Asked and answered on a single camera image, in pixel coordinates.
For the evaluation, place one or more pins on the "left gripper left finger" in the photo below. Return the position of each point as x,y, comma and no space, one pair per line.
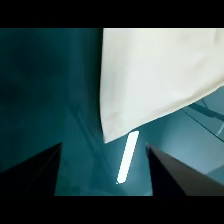
36,176

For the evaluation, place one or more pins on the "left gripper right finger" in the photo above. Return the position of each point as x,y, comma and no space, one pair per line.
173,180

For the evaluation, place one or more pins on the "cream white garment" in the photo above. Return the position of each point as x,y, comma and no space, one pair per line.
150,76

